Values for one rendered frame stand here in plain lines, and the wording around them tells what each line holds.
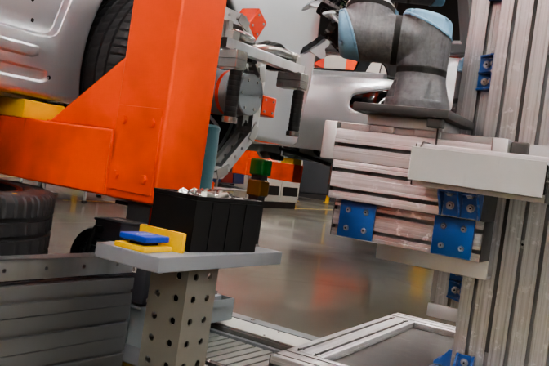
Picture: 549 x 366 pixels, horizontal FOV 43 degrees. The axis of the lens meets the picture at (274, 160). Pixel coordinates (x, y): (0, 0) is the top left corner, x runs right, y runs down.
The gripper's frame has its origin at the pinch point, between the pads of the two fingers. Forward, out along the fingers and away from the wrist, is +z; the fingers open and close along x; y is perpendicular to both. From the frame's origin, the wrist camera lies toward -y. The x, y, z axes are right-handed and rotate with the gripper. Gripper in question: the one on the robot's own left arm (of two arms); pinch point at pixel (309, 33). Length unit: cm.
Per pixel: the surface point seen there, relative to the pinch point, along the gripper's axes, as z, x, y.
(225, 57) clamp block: 20.2, 11.5, -7.4
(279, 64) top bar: -4.3, 19.9, -6.3
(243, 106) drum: 10.6, 28.4, -0.9
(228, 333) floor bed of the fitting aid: 20, 94, 42
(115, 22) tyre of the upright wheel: 34, 24, -39
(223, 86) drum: 13.4, 26.9, -8.9
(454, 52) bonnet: -322, 163, -71
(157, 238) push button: 76, 1, 39
